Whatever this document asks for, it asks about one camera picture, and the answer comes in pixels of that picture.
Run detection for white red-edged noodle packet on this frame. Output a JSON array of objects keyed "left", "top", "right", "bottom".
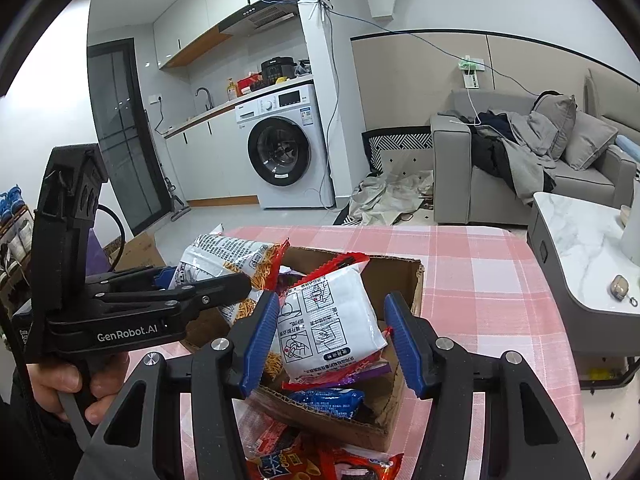
[{"left": 276, "top": 253, "right": 390, "bottom": 383}]

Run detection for dark jacket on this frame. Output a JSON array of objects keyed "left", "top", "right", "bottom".
[{"left": 470, "top": 112, "right": 521, "bottom": 191}]

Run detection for red black snack packet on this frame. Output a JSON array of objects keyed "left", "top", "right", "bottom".
[{"left": 320, "top": 447, "right": 405, "bottom": 480}]

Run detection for grey cushion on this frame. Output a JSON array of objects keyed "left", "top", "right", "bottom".
[
  {"left": 532, "top": 94, "right": 577, "bottom": 161},
  {"left": 565, "top": 110, "right": 620, "bottom": 171}
]

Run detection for steel range hood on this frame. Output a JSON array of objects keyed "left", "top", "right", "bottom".
[{"left": 220, "top": 0, "right": 301, "bottom": 37}]

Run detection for grey sofa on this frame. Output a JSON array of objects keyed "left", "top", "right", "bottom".
[{"left": 431, "top": 67, "right": 640, "bottom": 226}]

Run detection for beige floor cloth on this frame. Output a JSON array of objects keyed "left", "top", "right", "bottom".
[{"left": 345, "top": 169, "right": 435, "bottom": 226}]

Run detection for black white patterned mat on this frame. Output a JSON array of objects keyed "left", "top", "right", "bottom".
[{"left": 361, "top": 127, "right": 433, "bottom": 173}]

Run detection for white upper kitchen cabinets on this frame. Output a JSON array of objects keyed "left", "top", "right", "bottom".
[{"left": 152, "top": 0, "right": 311, "bottom": 70}]

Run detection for marble top side table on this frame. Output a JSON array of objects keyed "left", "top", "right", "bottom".
[{"left": 527, "top": 191, "right": 640, "bottom": 391}]

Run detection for white washing machine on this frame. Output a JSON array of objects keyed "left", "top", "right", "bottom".
[{"left": 235, "top": 82, "right": 336, "bottom": 210}]

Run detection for grey garment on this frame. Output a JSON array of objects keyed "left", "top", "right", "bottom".
[{"left": 500, "top": 110, "right": 558, "bottom": 206}]

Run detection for small floor cardboard box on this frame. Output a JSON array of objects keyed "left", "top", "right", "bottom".
[{"left": 102, "top": 230, "right": 166, "bottom": 273}]

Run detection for white kettle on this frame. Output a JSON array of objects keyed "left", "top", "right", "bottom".
[{"left": 619, "top": 205, "right": 640, "bottom": 261}]

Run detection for green wall phone holder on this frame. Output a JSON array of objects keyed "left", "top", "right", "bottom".
[{"left": 457, "top": 55, "right": 486, "bottom": 91}]

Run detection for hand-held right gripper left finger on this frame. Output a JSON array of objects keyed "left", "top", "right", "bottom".
[{"left": 75, "top": 290, "right": 281, "bottom": 480}]

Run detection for purple bag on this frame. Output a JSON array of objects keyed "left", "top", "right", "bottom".
[{"left": 87, "top": 227, "right": 108, "bottom": 276}]

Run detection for dark glass door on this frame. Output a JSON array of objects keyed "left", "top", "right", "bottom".
[{"left": 87, "top": 40, "right": 168, "bottom": 236}]

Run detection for grey floor mop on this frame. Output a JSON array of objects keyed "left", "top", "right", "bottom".
[{"left": 162, "top": 175, "right": 192, "bottom": 222}]

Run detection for white lower kitchen cabinets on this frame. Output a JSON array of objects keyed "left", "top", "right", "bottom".
[{"left": 164, "top": 110, "right": 261, "bottom": 206}]

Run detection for red triangular snack bag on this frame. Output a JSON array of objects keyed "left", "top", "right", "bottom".
[{"left": 240, "top": 417, "right": 326, "bottom": 480}]

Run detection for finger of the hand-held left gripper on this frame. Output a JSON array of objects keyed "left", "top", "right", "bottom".
[
  {"left": 102, "top": 272, "right": 252, "bottom": 322},
  {"left": 105, "top": 266, "right": 177, "bottom": 292}
]

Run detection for pink checked tablecloth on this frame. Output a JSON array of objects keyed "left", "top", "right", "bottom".
[{"left": 122, "top": 225, "right": 586, "bottom": 480}]

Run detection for black rice cooker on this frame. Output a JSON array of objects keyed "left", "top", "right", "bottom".
[{"left": 260, "top": 56, "right": 298, "bottom": 86}]

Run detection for blue cookie packet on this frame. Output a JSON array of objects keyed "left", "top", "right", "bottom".
[{"left": 287, "top": 387, "right": 366, "bottom": 418}]

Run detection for yellow stick snack packet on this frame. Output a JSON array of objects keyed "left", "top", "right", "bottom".
[{"left": 167, "top": 232, "right": 291, "bottom": 381}]

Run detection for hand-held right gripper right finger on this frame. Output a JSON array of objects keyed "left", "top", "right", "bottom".
[{"left": 383, "top": 290, "right": 591, "bottom": 480}]

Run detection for brown cardboard box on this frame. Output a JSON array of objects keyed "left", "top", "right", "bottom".
[{"left": 182, "top": 246, "right": 426, "bottom": 453}]

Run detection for person's left hand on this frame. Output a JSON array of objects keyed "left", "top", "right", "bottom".
[{"left": 25, "top": 351, "right": 130, "bottom": 426}]

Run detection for white kitchen cabinets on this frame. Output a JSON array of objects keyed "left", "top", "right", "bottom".
[
  {"left": 164, "top": 110, "right": 261, "bottom": 206},
  {"left": 152, "top": 0, "right": 311, "bottom": 70}
]

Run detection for metal tea infuser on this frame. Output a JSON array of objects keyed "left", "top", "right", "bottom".
[{"left": 607, "top": 274, "right": 638, "bottom": 307}]

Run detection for wooden shoe rack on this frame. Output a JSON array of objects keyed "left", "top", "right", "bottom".
[{"left": 0, "top": 205, "right": 36, "bottom": 306}]

